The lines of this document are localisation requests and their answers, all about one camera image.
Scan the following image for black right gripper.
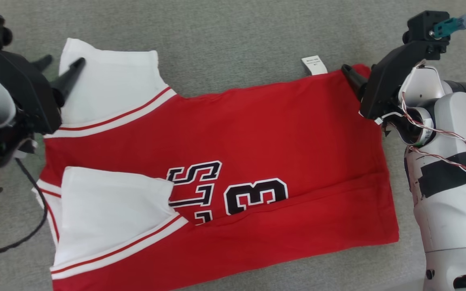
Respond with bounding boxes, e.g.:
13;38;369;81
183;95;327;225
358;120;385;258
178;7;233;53
341;40;449;120

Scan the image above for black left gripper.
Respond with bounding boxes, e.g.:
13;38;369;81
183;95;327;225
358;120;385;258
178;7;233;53
0;48;86;135

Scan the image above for red basketball jersey white sleeves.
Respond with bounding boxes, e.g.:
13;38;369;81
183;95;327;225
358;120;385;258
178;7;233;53
33;38;400;291

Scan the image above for grey fabric sofa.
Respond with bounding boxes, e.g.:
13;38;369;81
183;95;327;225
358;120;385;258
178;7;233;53
0;0;466;291

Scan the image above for black right cable teal plug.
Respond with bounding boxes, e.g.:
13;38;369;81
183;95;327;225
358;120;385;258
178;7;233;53
432;15;466;94

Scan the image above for red white twisted wire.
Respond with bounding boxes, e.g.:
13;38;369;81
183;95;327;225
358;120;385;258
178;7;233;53
398;61;466;175

